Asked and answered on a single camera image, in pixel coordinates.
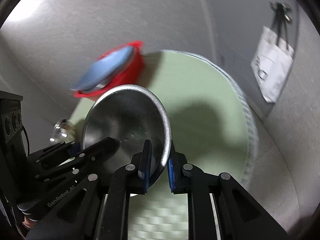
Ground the stainless steel bowl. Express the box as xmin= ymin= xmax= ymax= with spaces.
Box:
xmin=80 ymin=85 xmax=171 ymax=185

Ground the left hand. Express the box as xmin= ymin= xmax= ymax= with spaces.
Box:
xmin=22 ymin=216 xmax=37 ymax=229

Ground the glass jar with metal lid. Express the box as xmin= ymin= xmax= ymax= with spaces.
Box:
xmin=49 ymin=119 xmax=76 ymax=144

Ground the green white lace tablecloth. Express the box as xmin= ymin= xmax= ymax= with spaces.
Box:
xmin=67 ymin=49 xmax=258 ymax=240

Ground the red plastic basin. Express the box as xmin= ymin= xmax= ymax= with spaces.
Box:
xmin=73 ymin=41 xmax=144 ymax=100

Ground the white tote bag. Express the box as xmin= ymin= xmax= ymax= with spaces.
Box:
xmin=251 ymin=26 xmax=295 ymax=103

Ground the grey door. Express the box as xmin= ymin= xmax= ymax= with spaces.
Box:
xmin=206 ymin=0 xmax=299 ymax=119

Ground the metal door handle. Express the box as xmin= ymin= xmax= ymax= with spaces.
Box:
xmin=269 ymin=2 xmax=292 ymax=24

